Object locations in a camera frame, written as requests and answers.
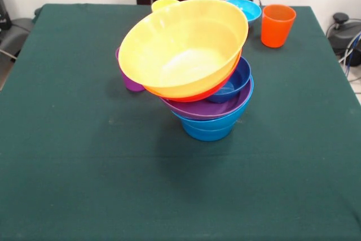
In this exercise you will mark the orange-red plastic cup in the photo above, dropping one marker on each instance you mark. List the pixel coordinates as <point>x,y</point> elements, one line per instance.
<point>277,29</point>

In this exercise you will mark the large yellow plastic bowl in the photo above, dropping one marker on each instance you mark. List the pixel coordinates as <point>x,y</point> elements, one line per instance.
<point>183,46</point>

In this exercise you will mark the small dark blue bowl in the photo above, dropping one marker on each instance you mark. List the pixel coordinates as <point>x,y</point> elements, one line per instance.
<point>239,78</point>

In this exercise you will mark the orange shallow plastic bowl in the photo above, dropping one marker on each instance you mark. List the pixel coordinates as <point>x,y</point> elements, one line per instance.
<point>208,94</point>

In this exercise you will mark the large purple plastic bowl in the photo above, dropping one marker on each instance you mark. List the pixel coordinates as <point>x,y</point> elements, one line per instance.
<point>203,111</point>

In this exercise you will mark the medium light blue bowl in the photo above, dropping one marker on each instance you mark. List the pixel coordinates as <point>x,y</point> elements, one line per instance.
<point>239,117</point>

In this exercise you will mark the small cyan plastic bowl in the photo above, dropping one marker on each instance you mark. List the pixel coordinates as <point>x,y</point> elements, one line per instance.
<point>251,12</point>

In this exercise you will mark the yellow plastic cup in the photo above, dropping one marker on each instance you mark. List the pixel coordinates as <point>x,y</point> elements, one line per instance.
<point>162,3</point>

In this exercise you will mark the purple plastic cup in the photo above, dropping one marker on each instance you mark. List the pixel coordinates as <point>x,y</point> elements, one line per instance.
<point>128,81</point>

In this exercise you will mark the small light blue bowl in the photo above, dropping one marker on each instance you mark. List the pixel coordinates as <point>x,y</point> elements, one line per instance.
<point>208,135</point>

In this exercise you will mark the dark green tablecloth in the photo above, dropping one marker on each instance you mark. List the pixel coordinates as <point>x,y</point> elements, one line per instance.
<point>180,181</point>

